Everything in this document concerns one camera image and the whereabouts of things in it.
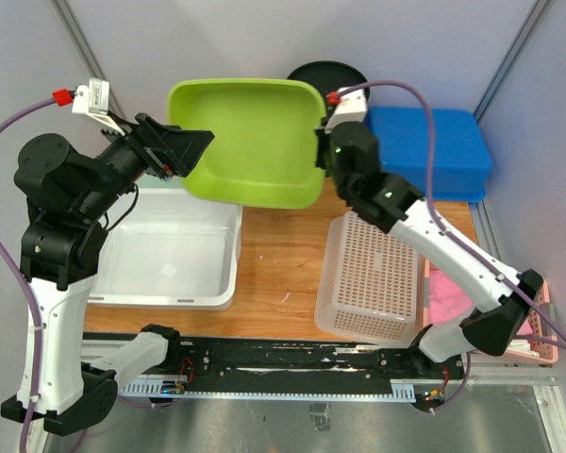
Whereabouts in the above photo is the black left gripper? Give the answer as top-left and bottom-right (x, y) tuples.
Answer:
(76, 109), (215, 217)

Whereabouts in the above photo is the dark grey round bucket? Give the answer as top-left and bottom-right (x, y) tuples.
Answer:
(288, 60), (367, 101)

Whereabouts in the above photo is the lime green plastic basin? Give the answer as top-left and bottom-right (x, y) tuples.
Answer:
(167, 78), (325, 210)

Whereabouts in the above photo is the large blue plastic tub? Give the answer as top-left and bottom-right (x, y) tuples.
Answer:
(363, 106), (494, 204)

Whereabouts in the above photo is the white perforated plastic basket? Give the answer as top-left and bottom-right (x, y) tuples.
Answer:
(314, 211), (421, 348)

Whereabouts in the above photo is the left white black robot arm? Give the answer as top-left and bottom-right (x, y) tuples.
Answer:
(1, 113), (214, 436)

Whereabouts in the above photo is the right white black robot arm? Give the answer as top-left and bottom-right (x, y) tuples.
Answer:
(315, 122), (543, 378)

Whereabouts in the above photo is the white rectangular plastic tub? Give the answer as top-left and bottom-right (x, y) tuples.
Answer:
(89, 176), (242, 310)

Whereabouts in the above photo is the pink cloth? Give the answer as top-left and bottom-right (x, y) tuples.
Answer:
(426, 271), (534, 336)

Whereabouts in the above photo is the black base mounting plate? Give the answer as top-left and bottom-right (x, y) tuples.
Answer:
(82, 332), (467, 395)

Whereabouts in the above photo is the pink perforated plastic basket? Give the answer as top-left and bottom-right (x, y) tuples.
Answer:
(418, 259), (558, 365)

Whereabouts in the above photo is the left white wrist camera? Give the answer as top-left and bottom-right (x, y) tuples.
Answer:
(52, 77), (125, 136)

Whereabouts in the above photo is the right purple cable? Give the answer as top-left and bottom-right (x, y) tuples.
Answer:
(329, 79), (566, 416)

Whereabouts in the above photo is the purple cable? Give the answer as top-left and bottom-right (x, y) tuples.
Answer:
(0, 96), (91, 453)
(329, 79), (566, 416)

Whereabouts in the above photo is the grey aluminium frame rail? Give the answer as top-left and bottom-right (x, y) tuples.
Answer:
(49, 0), (124, 117)

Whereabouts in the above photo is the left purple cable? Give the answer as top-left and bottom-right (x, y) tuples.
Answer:
(0, 96), (91, 453)

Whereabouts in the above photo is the white slotted cable duct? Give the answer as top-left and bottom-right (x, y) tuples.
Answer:
(119, 378), (417, 403)

